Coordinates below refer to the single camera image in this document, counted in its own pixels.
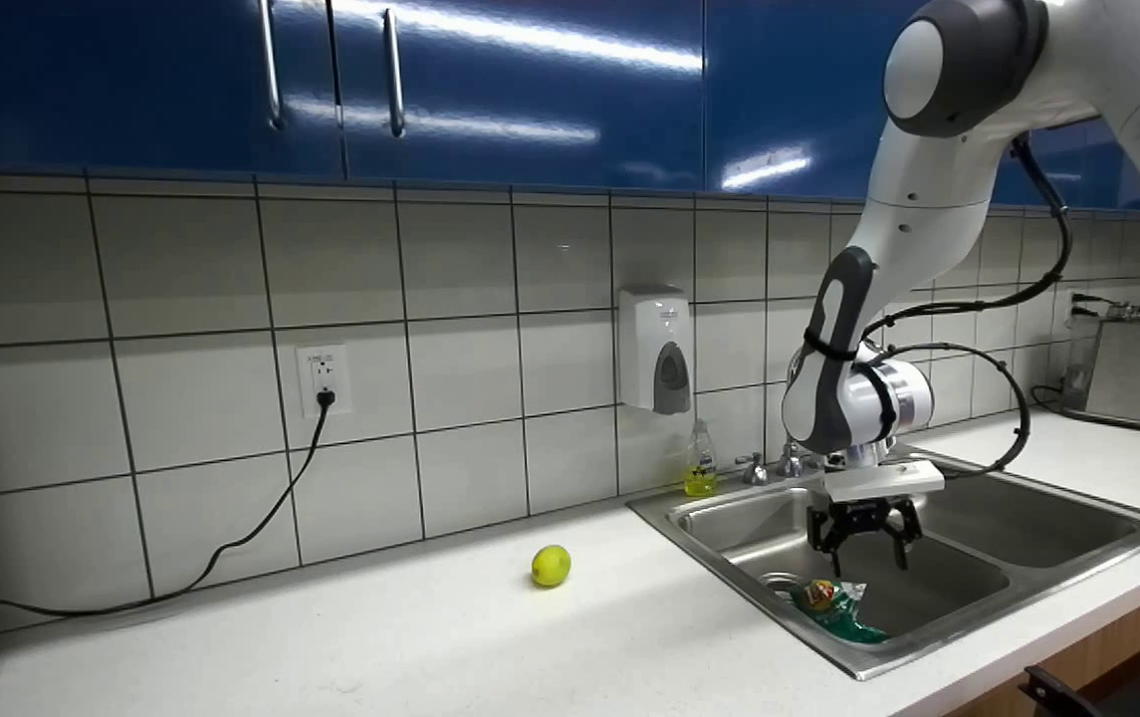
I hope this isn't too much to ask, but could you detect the silver cabinet door handle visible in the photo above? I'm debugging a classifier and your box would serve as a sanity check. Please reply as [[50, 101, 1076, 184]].
[[382, 8, 407, 139], [258, 0, 285, 130]]

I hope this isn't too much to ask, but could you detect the chrome tap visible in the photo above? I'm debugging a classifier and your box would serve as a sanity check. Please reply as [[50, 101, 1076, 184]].
[[735, 438, 829, 487]]

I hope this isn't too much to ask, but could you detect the stainless steel sink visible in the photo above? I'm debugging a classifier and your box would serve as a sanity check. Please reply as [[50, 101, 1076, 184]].
[[626, 449, 1140, 683]]

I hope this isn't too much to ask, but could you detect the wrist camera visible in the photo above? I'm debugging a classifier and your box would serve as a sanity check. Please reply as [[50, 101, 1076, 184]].
[[822, 459, 947, 503]]

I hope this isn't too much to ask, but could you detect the blue wall cabinet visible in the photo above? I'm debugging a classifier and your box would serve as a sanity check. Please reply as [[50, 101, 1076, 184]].
[[0, 0, 1140, 212]]

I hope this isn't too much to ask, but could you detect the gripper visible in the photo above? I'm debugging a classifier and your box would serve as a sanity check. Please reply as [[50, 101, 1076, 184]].
[[806, 497, 925, 580]]

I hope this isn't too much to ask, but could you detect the white wall soap dispenser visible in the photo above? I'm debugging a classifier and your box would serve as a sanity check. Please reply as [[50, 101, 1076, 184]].
[[616, 284, 694, 416]]

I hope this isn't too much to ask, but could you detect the black cable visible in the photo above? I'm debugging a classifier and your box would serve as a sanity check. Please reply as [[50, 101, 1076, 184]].
[[0, 390, 338, 619]]

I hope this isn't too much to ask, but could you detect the stainless steel countertop appliance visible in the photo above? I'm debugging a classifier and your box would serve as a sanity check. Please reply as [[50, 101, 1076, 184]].
[[1061, 291, 1140, 443]]

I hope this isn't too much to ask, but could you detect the green snack packet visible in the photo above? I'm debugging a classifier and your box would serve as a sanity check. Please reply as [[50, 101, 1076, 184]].
[[790, 578, 892, 645]]

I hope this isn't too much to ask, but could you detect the black office chair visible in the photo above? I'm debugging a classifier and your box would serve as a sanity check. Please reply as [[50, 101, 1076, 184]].
[[1017, 664, 1140, 717]]

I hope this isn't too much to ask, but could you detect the white wall socket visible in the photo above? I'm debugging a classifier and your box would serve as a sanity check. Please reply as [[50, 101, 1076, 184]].
[[295, 344, 353, 419]]

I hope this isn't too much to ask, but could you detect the yellow-green lemon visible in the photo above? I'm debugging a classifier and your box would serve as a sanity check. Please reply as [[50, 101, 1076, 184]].
[[530, 544, 573, 590]]

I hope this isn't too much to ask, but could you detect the blue cabinet door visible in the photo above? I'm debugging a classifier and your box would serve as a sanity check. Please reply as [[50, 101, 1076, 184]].
[[0, 0, 343, 182], [703, 0, 1140, 212], [329, 0, 707, 192]]

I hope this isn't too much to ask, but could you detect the yellow dish soap bottle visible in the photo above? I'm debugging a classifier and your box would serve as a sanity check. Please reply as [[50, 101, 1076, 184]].
[[683, 418, 720, 499]]

